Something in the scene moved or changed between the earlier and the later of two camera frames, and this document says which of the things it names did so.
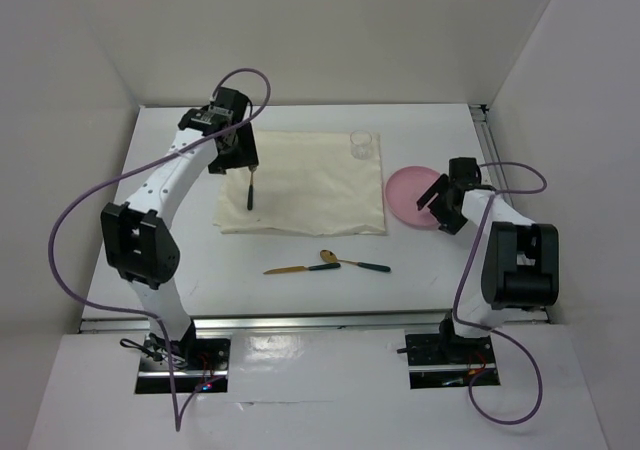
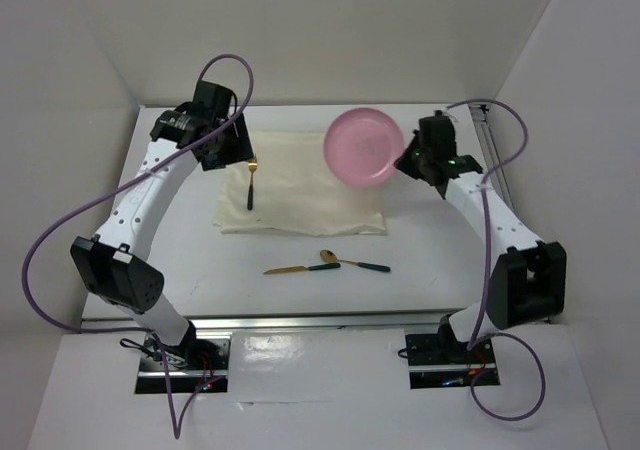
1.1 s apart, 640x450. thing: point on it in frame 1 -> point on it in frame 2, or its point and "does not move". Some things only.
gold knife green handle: (314, 267) does not move
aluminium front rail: (302, 324) does not move
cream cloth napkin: (307, 183) does not move
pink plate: (404, 188) -> (361, 146)
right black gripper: (451, 223) -> (403, 163)
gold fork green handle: (250, 195) does not move
